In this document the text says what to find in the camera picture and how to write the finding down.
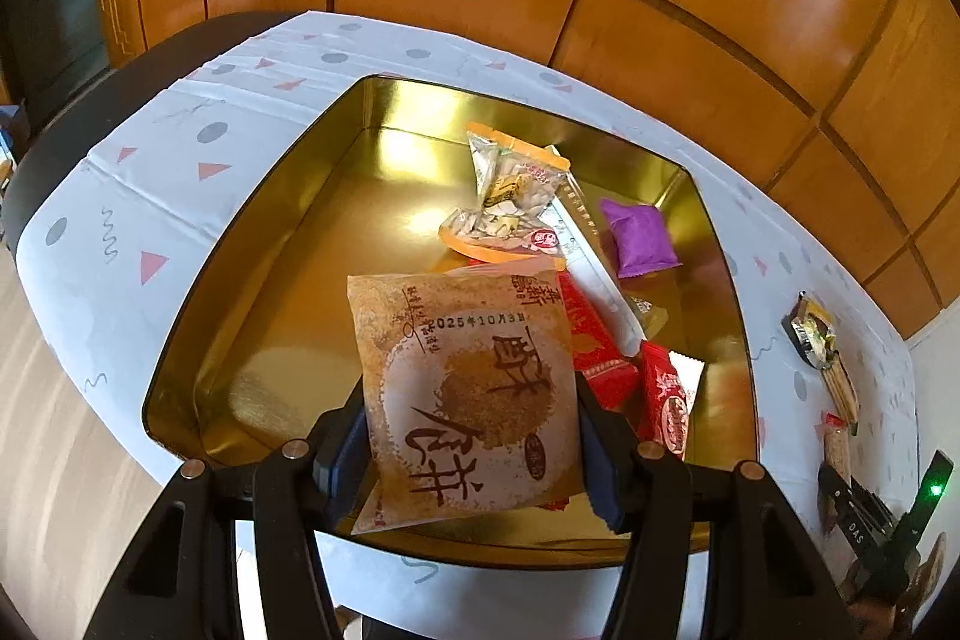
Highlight red snack packet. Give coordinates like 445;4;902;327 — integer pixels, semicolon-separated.
628;341;704;458

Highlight red cake packet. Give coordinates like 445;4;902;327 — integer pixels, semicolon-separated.
558;271;640;411

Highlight brown pastry packet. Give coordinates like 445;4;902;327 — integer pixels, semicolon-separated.
347;260;583;534

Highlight cracker pack green ends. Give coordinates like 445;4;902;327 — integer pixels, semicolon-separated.
820;351;861;435

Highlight purple snack pouch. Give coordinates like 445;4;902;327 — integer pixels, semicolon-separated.
599;198;680;280

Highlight yellow green foil snack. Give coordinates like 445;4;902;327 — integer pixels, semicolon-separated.
782;291;838;370

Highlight long white gold box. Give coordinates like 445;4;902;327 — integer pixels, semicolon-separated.
542;172;667;357

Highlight orange nut snack bag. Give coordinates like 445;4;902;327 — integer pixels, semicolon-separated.
438;122;569;271

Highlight sesame bar clear packet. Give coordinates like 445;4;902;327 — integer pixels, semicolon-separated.
818;413;853;482

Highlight person's right hand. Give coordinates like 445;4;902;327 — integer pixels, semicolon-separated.
838;531;947;638

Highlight gold rectangular tin box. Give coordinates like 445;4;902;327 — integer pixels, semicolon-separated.
140;74;760;572

